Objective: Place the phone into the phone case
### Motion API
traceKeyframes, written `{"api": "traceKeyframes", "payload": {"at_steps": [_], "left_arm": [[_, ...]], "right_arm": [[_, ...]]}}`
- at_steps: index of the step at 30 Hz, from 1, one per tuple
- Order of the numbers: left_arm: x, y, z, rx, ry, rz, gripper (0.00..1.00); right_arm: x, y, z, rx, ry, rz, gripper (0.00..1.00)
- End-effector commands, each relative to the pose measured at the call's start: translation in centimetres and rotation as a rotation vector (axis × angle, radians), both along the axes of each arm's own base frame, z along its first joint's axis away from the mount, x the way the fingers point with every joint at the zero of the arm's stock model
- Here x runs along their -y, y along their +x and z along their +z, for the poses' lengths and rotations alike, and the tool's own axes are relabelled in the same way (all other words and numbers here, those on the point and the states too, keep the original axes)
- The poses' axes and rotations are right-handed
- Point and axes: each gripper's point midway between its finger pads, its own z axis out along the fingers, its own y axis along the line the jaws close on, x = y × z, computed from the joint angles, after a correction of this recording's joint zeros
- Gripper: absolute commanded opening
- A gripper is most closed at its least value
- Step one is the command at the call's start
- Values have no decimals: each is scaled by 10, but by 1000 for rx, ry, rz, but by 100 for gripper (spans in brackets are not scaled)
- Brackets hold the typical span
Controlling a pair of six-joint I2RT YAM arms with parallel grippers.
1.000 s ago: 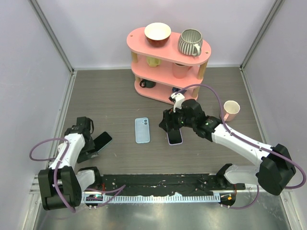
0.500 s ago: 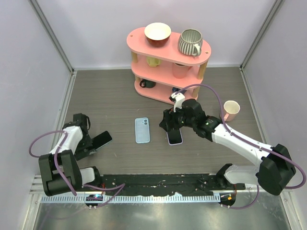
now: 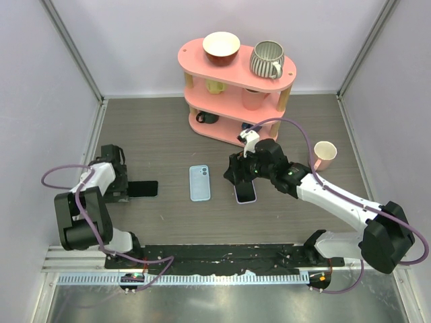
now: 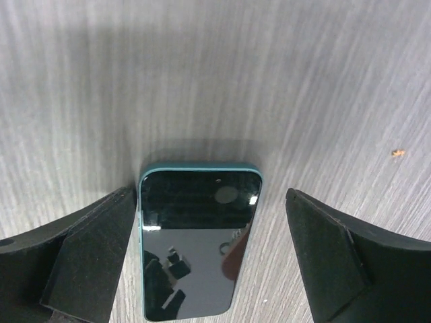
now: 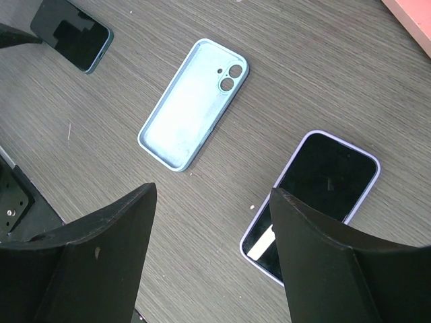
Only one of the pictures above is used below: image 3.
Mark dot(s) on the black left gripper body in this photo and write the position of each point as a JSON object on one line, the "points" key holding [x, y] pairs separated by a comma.
{"points": [[120, 186]]}

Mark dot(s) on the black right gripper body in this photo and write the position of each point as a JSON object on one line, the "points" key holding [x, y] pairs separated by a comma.
{"points": [[254, 169]]}

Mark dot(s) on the lilac phone case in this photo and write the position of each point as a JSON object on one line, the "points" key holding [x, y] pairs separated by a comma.
{"points": [[246, 202]]}

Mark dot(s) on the light blue phone case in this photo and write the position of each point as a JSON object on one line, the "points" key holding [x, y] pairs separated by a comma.
{"points": [[199, 183]]}

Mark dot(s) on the dark green smartphone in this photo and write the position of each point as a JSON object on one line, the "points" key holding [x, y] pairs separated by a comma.
{"points": [[140, 189]]}

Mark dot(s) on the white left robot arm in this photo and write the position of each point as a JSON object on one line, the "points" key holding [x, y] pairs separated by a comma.
{"points": [[82, 216]]}

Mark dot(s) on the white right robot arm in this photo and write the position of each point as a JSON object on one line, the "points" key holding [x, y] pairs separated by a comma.
{"points": [[380, 235]]}

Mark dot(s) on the dark blue mug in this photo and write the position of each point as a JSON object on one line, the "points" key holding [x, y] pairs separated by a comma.
{"points": [[247, 126]]}

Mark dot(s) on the pink mug on table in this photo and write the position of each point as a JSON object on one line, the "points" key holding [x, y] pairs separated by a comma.
{"points": [[324, 152]]}

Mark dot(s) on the pink mug on shelf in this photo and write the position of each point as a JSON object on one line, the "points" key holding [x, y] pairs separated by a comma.
{"points": [[253, 100]]}

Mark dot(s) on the black mug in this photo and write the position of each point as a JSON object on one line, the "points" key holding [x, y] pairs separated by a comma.
{"points": [[206, 118]]}

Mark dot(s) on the pink three-tier shelf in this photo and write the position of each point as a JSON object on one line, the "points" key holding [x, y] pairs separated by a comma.
{"points": [[228, 105]]}

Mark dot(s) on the yellow mug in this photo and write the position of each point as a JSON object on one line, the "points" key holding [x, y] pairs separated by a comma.
{"points": [[215, 87]]}

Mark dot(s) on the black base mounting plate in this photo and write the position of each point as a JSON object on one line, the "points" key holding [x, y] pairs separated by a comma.
{"points": [[236, 259]]}

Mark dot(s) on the grey striped mug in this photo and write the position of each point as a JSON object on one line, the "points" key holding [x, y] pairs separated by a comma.
{"points": [[267, 60]]}

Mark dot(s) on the red and cream bowl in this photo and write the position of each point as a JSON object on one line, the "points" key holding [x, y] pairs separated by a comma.
{"points": [[221, 48]]}

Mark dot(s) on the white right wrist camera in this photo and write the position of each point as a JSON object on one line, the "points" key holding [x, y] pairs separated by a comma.
{"points": [[249, 138]]}

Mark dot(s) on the white cable duct rail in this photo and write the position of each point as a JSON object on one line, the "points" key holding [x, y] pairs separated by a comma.
{"points": [[136, 279]]}

